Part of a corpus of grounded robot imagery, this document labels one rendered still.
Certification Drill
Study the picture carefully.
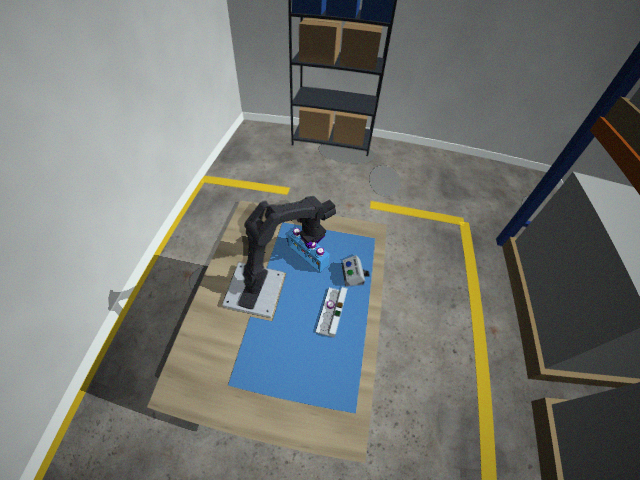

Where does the grey key panel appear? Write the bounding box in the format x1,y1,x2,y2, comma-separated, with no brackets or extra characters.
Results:
342,255,370,287

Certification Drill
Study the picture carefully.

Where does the white rectangular console with lamps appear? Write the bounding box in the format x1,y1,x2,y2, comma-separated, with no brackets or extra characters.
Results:
316,287,347,338

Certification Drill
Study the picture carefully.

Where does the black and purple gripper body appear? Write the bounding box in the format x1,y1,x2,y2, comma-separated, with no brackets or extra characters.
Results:
300,225,326,243

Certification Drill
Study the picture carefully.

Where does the blue work mat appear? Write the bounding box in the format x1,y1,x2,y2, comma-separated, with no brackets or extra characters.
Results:
228,223,375,413

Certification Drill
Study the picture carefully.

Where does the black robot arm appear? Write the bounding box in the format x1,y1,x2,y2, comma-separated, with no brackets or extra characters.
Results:
238,196,336,310

